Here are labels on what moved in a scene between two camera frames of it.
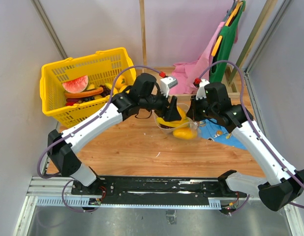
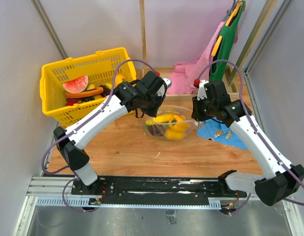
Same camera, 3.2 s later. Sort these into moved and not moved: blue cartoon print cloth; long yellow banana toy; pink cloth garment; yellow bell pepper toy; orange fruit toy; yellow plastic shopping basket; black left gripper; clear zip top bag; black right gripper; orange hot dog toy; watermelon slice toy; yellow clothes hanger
Moved: black left gripper; yellow bell pepper toy; long yellow banana toy; clear zip top bag
Not moved: orange hot dog toy; yellow clothes hanger; yellow plastic shopping basket; pink cloth garment; black right gripper; watermelon slice toy; blue cartoon print cloth; orange fruit toy
